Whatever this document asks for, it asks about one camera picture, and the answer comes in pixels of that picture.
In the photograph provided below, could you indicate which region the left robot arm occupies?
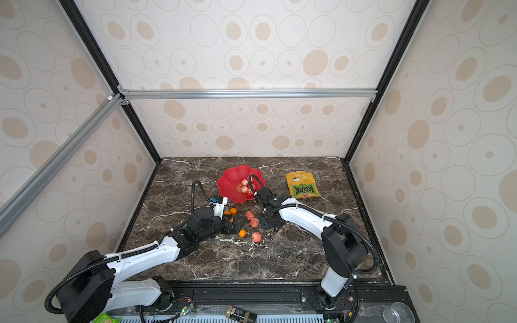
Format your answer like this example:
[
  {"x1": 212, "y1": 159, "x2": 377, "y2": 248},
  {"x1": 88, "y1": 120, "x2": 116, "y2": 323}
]
[{"x1": 44, "y1": 192, "x2": 238, "y2": 322}]

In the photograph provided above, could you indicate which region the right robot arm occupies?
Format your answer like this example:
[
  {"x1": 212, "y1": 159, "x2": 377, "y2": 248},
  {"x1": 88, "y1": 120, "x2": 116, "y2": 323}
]
[{"x1": 245, "y1": 174, "x2": 380, "y2": 310}]

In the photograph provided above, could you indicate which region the red flower-shaped fruit bowl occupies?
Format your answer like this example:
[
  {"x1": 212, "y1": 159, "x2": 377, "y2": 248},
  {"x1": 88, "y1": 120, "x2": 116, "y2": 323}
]
[{"x1": 217, "y1": 165, "x2": 266, "y2": 204}]

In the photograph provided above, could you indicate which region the yellow green snack bag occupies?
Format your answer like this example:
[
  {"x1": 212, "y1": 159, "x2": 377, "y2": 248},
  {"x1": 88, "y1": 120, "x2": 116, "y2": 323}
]
[{"x1": 285, "y1": 171, "x2": 320, "y2": 199}]

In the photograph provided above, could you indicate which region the black battery with gold label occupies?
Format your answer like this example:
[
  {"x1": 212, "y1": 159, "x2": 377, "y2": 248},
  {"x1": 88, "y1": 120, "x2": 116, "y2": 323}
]
[{"x1": 226, "y1": 306, "x2": 257, "y2": 323}]

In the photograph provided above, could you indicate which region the green packet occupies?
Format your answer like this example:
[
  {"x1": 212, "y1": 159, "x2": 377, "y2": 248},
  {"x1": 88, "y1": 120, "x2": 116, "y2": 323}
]
[{"x1": 93, "y1": 313, "x2": 121, "y2": 323}]

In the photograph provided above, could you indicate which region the clear plastic cup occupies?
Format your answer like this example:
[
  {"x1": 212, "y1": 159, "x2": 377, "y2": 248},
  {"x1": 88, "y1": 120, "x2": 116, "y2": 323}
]
[{"x1": 382, "y1": 302, "x2": 415, "y2": 323}]

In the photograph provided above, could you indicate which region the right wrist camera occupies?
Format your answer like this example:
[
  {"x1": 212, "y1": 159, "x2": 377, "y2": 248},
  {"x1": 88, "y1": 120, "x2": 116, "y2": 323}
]
[{"x1": 254, "y1": 187, "x2": 289, "y2": 210}]

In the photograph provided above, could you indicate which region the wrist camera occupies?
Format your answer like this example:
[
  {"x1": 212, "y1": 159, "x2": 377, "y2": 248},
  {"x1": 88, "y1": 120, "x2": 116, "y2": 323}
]
[
  {"x1": 254, "y1": 187, "x2": 289, "y2": 210},
  {"x1": 209, "y1": 196, "x2": 228, "y2": 219}
]

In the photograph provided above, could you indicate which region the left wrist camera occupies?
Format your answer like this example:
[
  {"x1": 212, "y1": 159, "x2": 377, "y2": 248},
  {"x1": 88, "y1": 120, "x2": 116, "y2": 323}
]
[{"x1": 209, "y1": 196, "x2": 228, "y2": 219}]

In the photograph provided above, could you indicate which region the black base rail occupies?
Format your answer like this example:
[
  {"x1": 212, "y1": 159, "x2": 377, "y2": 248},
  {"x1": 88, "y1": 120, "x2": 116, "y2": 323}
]
[{"x1": 71, "y1": 281, "x2": 421, "y2": 323}]

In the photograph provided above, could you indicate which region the horizontal aluminium rail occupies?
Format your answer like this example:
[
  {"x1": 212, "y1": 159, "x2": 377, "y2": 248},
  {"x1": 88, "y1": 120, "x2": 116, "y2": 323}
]
[{"x1": 121, "y1": 88, "x2": 378, "y2": 100}]

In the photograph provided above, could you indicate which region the left diagonal aluminium rail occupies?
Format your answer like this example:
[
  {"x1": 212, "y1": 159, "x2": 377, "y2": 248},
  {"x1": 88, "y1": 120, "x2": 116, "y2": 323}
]
[{"x1": 1, "y1": 94, "x2": 122, "y2": 236}]

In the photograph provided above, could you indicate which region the right black corner post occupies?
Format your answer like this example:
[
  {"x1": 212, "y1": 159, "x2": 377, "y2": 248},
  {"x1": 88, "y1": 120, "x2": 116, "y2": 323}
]
[{"x1": 341, "y1": 0, "x2": 430, "y2": 166}]

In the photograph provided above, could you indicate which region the black corner post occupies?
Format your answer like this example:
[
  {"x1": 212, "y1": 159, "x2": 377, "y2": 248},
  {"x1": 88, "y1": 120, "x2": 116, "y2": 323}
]
[
  {"x1": 341, "y1": 0, "x2": 430, "y2": 166},
  {"x1": 58, "y1": 0, "x2": 162, "y2": 164}
]

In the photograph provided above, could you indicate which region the left black corner post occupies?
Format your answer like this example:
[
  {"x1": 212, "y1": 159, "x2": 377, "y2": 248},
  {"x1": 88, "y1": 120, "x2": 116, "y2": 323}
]
[{"x1": 58, "y1": 0, "x2": 162, "y2": 164}]

